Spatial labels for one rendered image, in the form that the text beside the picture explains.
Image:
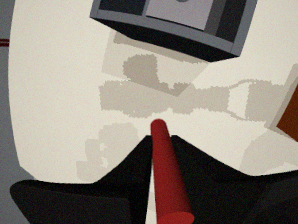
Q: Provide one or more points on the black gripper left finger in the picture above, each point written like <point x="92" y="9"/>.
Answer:
<point x="120" y="197"/>

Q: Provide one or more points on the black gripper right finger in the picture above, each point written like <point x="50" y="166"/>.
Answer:
<point x="222" y="195"/>

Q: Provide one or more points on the red peg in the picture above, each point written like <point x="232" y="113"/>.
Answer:
<point x="172" y="201"/>

